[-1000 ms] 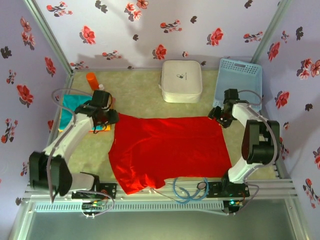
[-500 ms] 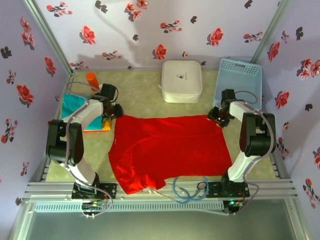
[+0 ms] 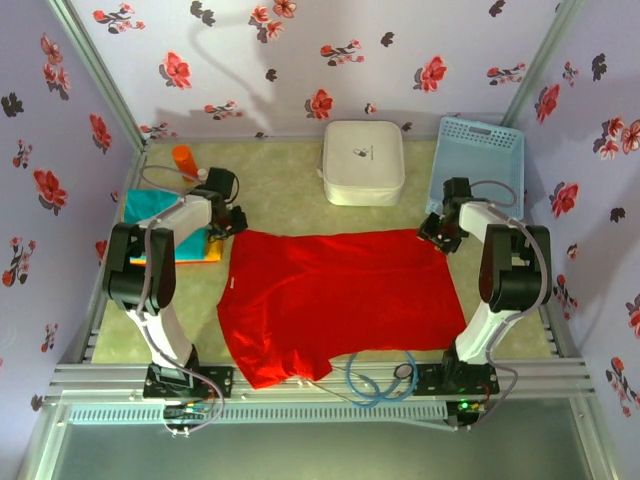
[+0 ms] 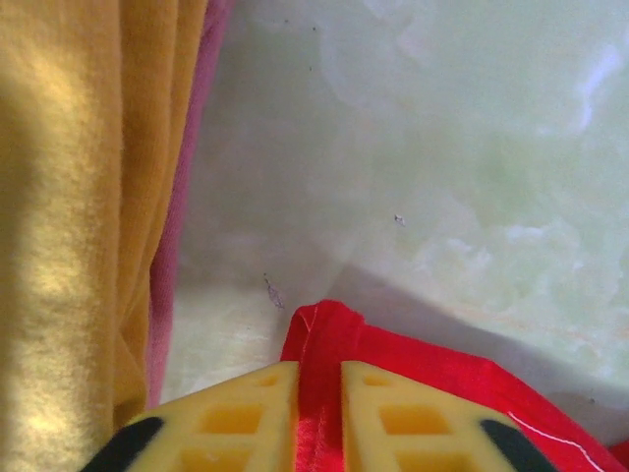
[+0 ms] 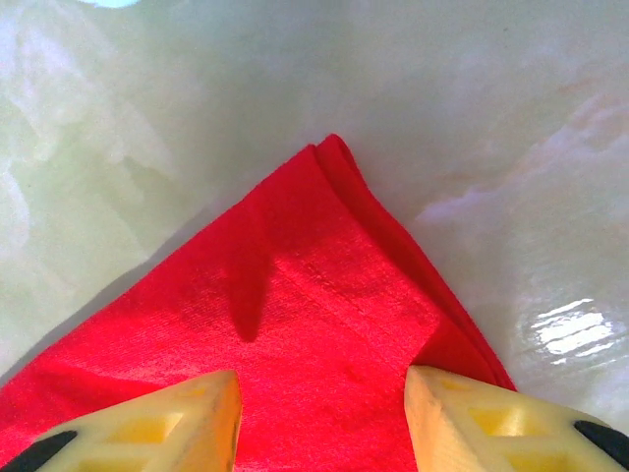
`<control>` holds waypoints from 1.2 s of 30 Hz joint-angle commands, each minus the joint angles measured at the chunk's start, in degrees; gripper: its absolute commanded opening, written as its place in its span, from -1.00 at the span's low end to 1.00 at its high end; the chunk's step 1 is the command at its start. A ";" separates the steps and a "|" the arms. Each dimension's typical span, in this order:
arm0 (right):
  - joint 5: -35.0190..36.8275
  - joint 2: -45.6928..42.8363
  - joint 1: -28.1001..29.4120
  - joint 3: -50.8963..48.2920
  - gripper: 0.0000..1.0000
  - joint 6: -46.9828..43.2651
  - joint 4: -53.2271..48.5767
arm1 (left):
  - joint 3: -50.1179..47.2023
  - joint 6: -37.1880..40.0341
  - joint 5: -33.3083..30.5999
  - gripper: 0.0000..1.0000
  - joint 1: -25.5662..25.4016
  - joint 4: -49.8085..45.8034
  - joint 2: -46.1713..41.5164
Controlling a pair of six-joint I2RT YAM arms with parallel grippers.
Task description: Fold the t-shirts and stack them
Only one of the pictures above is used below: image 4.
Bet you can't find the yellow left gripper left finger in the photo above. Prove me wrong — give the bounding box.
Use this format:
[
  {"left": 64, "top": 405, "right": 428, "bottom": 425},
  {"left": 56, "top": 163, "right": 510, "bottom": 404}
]
[{"left": 81, "top": 361, "right": 302, "bottom": 472}]

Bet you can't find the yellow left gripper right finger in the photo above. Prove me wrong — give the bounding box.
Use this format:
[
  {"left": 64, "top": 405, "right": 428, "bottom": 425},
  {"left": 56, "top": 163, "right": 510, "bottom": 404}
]
[{"left": 340, "top": 360, "right": 561, "bottom": 472}]

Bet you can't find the red t-shirt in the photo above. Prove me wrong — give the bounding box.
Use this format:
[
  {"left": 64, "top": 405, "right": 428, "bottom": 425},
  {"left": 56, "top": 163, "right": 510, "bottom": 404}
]
[{"left": 279, "top": 298, "right": 629, "bottom": 472}]

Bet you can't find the pink folded t-shirt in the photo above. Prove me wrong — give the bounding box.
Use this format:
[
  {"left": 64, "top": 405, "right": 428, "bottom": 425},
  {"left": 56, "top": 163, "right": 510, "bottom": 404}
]
[{"left": 144, "top": 0, "right": 233, "bottom": 409}]

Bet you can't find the yellow folded t-shirt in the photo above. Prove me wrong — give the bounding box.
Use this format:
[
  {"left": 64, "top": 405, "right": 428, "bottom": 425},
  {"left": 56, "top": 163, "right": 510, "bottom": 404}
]
[{"left": 0, "top": 0, "right": 210, "bottom": 437}]

